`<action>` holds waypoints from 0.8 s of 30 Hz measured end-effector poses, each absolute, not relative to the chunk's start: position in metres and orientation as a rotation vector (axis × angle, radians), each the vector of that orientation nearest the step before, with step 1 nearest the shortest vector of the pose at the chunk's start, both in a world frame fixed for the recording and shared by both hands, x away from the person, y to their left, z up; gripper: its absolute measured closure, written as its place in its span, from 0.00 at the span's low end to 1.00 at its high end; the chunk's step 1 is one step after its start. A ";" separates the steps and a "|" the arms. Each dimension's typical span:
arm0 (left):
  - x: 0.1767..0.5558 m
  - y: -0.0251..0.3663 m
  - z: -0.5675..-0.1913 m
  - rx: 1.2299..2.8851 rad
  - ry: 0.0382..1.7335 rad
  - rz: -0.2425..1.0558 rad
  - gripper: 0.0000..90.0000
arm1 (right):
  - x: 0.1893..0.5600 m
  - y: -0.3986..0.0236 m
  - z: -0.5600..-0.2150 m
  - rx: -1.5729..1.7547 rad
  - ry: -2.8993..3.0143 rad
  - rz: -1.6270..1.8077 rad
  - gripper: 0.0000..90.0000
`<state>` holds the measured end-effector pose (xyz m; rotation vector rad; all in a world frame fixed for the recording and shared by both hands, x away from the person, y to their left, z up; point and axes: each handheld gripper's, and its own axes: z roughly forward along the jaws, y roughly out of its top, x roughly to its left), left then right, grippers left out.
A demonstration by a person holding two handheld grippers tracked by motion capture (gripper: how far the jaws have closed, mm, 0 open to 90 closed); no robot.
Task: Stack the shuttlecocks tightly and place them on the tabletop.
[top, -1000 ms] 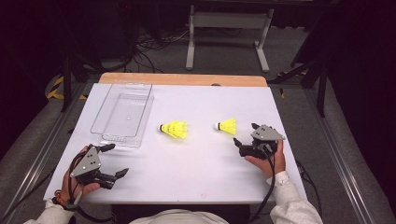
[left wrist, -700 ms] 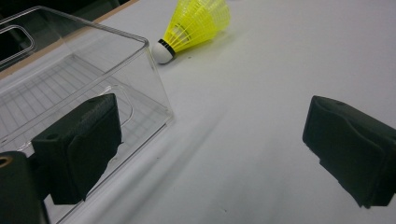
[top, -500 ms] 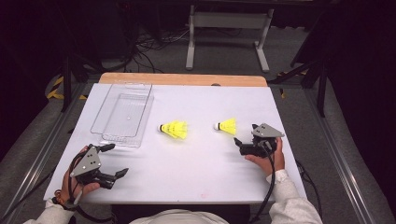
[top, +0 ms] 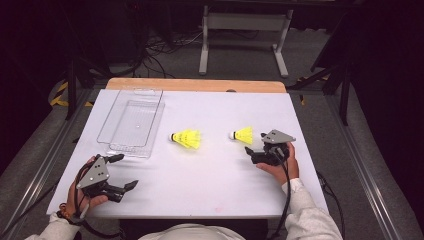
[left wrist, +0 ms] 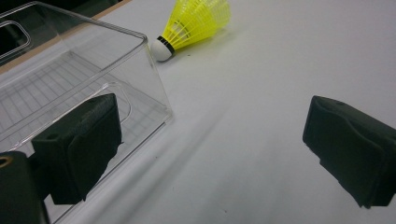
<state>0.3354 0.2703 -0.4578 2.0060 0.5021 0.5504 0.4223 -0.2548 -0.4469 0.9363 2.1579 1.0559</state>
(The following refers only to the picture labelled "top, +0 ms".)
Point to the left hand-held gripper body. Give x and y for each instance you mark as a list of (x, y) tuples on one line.
[(95, 175)]

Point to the black metal stand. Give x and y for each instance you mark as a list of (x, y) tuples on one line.
[(71, 90), (344, 96)]

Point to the white metal stand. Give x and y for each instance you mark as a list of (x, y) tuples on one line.
[(246, 21)]

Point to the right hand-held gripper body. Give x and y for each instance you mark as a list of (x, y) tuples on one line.
[(276, 136)]

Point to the person's right hand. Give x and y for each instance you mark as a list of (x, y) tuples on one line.
[(290, 171)]

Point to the person's left hand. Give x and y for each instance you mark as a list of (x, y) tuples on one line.
[(71, 198)]

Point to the clear plastic container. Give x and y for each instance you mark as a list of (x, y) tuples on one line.
[(133, 123)]

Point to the aluminium floor rail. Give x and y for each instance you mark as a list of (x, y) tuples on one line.
[(46, 166), (361, 166)]

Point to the wooden table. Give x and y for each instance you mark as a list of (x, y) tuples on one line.
[(196, 85)]

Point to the person's white cap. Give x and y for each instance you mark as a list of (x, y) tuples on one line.
[(191, 232)]

